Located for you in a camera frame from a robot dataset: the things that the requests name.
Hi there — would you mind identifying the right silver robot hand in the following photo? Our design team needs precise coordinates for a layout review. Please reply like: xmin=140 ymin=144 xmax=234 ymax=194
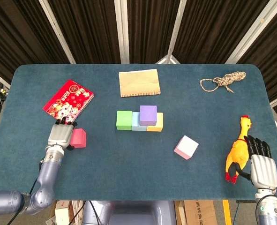
xmin=232 ymin=135 xmax=277 ymax=189

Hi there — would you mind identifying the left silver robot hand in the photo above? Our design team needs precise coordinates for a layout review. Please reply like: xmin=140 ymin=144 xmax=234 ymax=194
xmin=47 ymin=116 xmax=77 ymax=150

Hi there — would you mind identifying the red foam cube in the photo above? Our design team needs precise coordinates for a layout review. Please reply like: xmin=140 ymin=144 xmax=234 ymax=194
xmin=69 ymin=128 xmax=87 ymax=149

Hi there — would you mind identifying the green foam cube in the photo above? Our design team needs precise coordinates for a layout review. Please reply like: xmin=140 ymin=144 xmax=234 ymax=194
xmin=116 ymin=110 xmax=133 ymax=131

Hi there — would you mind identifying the purple foam cube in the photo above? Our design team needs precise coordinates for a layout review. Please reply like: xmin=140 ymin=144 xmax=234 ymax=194
xmin=139 ymin=105 xmax=158 ymax=127

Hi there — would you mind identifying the yellow foam cube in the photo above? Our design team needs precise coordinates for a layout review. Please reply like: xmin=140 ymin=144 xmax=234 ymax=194
xmin=146 ymin=112 xmax=164 ymax=132

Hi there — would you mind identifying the yellow rubber chicken toy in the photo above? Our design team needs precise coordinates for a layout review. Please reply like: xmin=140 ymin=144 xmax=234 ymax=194
xmin=225 ymin=114 xmax=252 ymax=185

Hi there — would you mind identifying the red spiral notebook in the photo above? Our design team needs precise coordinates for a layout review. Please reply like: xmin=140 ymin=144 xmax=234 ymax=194
xmin=42 ymin=79 xmax=95 ymax=127

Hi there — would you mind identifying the light blue foam cube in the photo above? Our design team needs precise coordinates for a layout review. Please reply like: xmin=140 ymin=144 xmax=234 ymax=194
xmin=131 ymin=112 xmax=148 ymax=131

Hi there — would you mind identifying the brown printed cardboard box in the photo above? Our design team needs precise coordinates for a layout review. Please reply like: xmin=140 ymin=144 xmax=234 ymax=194
xmin=184 ymin=200 xmax=217 ymax=225

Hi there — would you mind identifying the white cardboard box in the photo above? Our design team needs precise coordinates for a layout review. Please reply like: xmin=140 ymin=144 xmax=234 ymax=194
xmin=45 ymin=200 xmax=82 ymax=225

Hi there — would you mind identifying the pink foam cube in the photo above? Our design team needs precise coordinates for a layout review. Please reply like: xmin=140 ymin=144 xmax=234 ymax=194
xmin=173 ymin=135 xmax=199 ymax=161

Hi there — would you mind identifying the pale yellow spiral notebook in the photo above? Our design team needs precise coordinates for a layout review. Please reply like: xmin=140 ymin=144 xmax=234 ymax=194
xmin=118 ymin=68 xmax=161 ymax=98

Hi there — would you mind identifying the teal felt table cover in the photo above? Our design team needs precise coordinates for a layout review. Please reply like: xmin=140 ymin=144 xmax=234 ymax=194
xmin=0 ymin=63 xmax=277 ymax=202

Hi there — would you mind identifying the grey-blue robot torso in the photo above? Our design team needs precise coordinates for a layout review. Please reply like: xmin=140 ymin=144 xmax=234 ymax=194
xmin=82 ymin=200 xmax=176 ymax=225

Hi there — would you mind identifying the dark brown pleated curtain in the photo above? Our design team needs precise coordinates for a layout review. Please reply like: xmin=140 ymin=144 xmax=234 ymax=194
xmin=0 ymin=0 xmax=277 ymax=122

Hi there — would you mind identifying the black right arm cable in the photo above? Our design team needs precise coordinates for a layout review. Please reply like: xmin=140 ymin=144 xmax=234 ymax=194
xmin=255 ymin=194 xmax=277 ymax=221

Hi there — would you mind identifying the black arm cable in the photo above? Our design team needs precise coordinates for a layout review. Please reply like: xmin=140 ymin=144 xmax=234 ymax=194
xmin=255 ymin=194 xmax=277 ymax=221
xmin=10 ymin=159 xmax=45 ymax=225

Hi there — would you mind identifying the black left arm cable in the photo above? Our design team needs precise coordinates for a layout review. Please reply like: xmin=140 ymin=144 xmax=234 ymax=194
xmin=10 ymin=159 xmax=45 ymax=225

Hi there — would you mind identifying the black left arm cable strap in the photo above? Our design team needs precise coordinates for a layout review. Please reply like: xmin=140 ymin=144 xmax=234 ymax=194
xmin=21 ymin=192 xmax=33 ymax=213

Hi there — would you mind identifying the braided beige rope bundle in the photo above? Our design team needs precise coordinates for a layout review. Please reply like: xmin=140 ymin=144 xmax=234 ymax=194
xmin=200 ymin=71 xmax=247 ymax=94

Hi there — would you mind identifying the white metal frame post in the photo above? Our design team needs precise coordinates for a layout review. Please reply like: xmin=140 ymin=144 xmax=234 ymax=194
xmin=155 ymin=0 xmax=188 ymax=65
xmin=38 ymin=0 xmax=77 ymax=64
xmin=114 ymin=0 xmax=131 ymax=64
xmin=225 ymin=0 xmax=277 ymax=64

